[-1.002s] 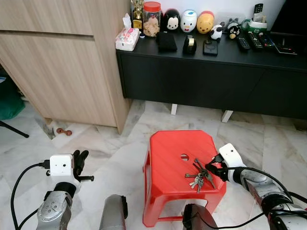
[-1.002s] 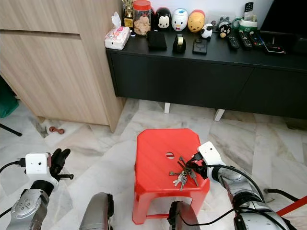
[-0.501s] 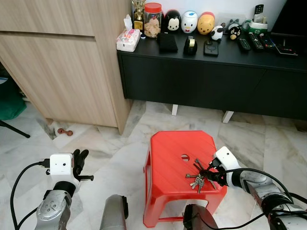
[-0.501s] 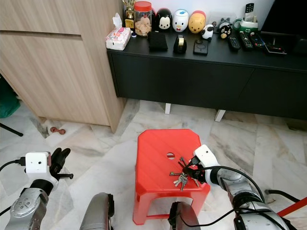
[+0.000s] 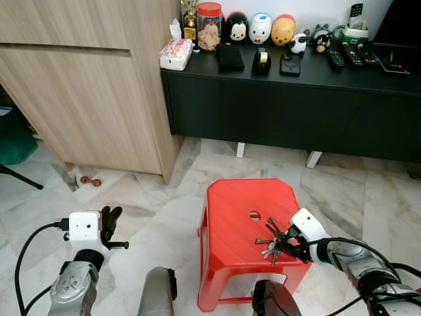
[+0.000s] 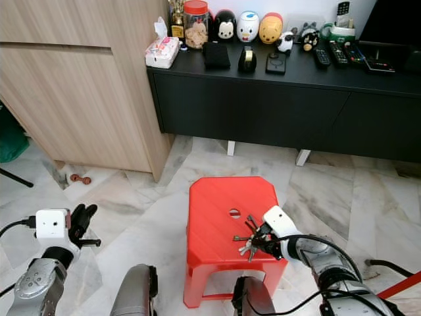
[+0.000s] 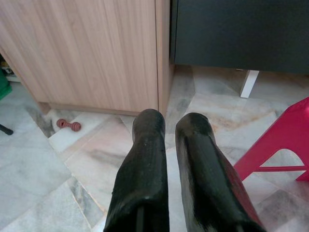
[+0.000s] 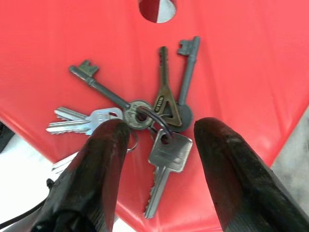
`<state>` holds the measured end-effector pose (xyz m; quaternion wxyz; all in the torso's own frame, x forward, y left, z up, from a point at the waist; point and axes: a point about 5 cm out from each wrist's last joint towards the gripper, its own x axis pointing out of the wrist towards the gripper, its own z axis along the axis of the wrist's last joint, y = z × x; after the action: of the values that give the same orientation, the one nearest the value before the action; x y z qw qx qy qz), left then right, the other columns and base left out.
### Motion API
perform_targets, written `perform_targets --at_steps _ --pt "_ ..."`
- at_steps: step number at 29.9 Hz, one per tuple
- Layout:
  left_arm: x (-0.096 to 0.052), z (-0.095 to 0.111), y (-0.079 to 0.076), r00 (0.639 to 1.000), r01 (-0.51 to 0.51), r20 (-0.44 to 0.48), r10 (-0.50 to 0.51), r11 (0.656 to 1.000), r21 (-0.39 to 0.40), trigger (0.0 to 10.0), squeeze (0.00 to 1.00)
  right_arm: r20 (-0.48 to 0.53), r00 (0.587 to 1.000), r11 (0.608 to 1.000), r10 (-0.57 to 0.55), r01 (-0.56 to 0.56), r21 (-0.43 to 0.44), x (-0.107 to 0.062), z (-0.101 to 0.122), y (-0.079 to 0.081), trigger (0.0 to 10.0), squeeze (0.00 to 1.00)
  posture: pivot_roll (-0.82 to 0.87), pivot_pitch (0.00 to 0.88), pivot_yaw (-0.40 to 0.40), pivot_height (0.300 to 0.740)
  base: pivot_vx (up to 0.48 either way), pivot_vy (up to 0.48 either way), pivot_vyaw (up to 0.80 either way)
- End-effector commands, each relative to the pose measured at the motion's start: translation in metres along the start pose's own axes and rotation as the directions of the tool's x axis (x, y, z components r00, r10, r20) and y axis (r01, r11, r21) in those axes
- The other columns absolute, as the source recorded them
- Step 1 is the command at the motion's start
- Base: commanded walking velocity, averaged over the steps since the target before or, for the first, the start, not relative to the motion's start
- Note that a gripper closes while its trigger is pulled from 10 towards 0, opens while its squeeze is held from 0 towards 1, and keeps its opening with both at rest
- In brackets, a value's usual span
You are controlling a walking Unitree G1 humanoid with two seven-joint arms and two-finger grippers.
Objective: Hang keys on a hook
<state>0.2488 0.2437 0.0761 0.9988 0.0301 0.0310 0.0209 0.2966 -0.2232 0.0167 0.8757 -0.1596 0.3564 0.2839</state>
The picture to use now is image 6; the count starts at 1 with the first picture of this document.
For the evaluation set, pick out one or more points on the black right robot leg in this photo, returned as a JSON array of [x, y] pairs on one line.
[[253, 296]]

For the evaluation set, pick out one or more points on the black television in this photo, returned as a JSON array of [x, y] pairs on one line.
[[395, 20]]

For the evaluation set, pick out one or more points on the black slanted pole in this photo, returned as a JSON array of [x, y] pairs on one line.
[[14, 178]]

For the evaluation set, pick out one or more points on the black mouse plush toy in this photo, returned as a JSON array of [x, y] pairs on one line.
[[225, 26]]

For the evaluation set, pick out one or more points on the small black square device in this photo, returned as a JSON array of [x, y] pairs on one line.
[[276, 62]]

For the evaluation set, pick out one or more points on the black wallet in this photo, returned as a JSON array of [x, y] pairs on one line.
[[216, 56]]

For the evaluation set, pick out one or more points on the green bag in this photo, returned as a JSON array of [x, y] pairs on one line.
[[10, 141]]

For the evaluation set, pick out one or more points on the black low console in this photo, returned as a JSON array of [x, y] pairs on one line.
[[276, 112]]

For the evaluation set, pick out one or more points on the green white holder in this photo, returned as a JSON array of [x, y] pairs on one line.
[[342, 31]]

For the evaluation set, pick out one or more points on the red lidded snack jar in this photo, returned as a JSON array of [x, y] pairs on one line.
[[196, 27]]

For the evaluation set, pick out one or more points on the flat black tablet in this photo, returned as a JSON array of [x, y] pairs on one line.
[[378, 59]]

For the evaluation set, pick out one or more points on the light wooden cabinet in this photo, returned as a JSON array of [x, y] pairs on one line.
[[79, 85]]

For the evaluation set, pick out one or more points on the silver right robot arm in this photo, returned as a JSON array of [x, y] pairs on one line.
[[335, 266]]

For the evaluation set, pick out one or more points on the bunch of metal keys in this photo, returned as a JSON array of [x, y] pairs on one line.
[[250, 241]]

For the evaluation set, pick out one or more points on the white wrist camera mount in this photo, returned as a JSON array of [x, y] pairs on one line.
[[281, 221], [51, 224]]

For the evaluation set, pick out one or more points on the black remote coloured buttons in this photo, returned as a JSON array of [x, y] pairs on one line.
[[354, 52]]

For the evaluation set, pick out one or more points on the black white animal figurine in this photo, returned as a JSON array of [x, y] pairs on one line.
[[309, 37]]

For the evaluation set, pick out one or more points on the black upright remote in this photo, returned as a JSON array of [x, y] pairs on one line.
[[343, 10]]

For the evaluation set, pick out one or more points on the short black remote control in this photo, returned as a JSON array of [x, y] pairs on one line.
[[322, 56]]

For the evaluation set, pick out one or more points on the black tape dispenser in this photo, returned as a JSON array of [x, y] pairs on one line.
[[248, 59]]

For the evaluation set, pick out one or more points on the pink white tissue pack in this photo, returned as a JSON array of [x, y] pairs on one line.
[[162, 52]]

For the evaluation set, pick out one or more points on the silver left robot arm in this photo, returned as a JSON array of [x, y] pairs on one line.
[[39, 283]]

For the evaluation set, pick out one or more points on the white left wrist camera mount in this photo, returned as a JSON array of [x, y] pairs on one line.
[[51, 224]]

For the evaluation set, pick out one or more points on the small brown floor object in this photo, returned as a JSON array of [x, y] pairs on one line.
[[80, 178]]

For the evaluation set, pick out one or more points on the white duck plush toy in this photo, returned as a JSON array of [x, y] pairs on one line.
[[248, 27]]

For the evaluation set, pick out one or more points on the red plastic stool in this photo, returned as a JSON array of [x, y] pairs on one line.
[[220, 194]]

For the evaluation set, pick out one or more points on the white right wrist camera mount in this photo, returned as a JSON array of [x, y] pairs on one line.
[[281, 221]]

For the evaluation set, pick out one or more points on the small white dog figurine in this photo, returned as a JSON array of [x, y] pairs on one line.
[[286, 41]]

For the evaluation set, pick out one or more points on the long black remote control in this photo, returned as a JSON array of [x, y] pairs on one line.
[[339, 52]]

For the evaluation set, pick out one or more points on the yellow bear plush toy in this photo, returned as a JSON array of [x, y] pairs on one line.
[[272, 29]]

